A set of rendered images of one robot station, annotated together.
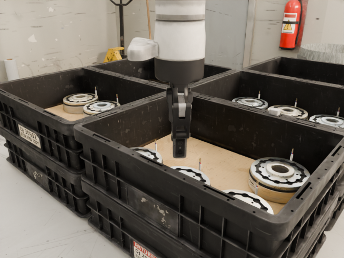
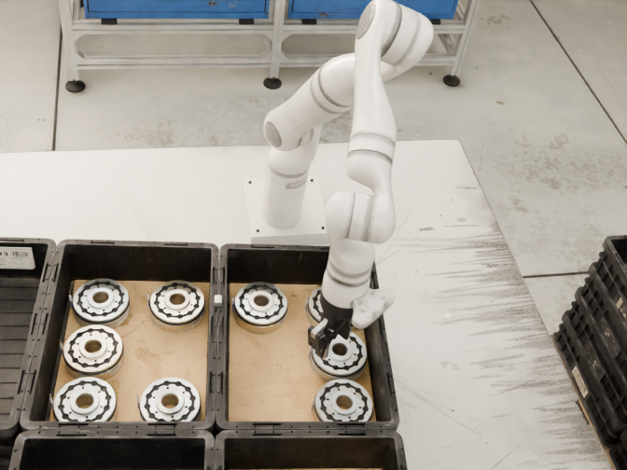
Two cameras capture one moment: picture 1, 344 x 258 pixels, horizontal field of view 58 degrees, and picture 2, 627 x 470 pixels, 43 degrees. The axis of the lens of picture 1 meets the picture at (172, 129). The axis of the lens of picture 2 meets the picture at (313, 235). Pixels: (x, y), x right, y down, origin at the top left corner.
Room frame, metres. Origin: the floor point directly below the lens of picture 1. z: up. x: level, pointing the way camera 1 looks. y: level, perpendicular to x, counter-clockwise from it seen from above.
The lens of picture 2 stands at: (1.16, 0.45, 2.05)
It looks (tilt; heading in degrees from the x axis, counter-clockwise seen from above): 46 degrees down; 218
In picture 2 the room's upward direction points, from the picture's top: 9 degrees clockwise
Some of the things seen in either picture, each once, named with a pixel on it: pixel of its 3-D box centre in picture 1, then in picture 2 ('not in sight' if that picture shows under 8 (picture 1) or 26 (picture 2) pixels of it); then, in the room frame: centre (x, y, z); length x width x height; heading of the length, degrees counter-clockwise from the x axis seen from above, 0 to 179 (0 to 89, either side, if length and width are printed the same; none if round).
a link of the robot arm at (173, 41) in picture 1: (167, 34); (355, 284); (0.46, 0.01, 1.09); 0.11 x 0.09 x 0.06; 93
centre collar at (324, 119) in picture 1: (331, 121); (100, 297); (0.69, -0.39, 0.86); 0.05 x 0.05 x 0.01
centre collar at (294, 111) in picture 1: (287, 110); (92, 347); (0.76, -0.31, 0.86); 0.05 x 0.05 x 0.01
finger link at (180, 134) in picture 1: (180, 143); not in sight; (0.42, -0.01, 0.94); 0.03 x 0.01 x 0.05; 3
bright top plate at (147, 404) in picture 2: not in sight; (170, 403); (0.73, -0.13, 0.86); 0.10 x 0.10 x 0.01
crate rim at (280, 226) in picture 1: (207, 136); (301, 332); (0.49, -0.06, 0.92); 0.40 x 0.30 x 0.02; 49
